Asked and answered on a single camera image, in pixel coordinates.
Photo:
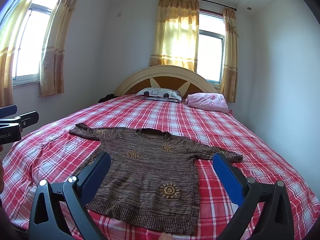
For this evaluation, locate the right window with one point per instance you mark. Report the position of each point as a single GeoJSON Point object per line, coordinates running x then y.
{"type": "Point", "coordinates": [210, 55]}

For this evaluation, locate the white patterned pillow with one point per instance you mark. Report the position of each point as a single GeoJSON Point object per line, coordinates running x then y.
{"type": "Point", "coordinates": [160, 94]}

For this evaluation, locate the red plaid bed sheet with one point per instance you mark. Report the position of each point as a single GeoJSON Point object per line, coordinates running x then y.
{"type": "Point", "coordinates": [52, 153]}

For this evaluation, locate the yellow curtain right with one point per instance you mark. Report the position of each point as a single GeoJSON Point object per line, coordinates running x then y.
{"type": "Point", "coordinates": [230, 68]}

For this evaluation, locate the cream wooden headboard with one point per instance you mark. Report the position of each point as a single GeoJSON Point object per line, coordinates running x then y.
{"type": "Point", "coordinates": [172, 77]}

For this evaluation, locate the yellow curtain far left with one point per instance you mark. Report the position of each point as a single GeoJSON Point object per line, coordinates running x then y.
{"type": "Point", "coordinates": [9, 33]}

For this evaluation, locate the pink pillow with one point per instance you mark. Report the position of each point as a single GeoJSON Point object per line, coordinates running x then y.
{"type": "Point", "coordinates": [207, 102]}

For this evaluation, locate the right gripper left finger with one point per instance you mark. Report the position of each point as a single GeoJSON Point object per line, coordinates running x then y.
{"type": "Point", "coordinates": [46, 218]}

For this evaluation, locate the yellow curtain left window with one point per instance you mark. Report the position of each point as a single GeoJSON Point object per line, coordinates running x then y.
{"type": "Point", "coordinates": [53, 49]}

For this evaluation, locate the brown knit sweater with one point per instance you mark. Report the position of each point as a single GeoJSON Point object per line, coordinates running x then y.
{"type": "Point", "coordinates": [153, 181]}

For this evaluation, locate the yellow curtain centre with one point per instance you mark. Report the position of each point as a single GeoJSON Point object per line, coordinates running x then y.
{"type": "Point", "coordinates": [176, 34]}

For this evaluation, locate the black item beside bed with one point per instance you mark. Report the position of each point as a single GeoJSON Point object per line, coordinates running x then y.
{"type": "Point", "coordinates": [106, 98]}

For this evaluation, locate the yellow curtain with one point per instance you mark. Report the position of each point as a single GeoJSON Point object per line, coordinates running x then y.
{"type": "Point", "coordinates": [230, 68]}
{"type": "Point", "coordinates": [176, 34]}
{"type": "Point", "coordinates": [9, 33]}

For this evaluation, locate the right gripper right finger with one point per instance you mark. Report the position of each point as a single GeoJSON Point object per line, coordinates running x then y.
{"type": "Point", "coordinates": [275, 220]}

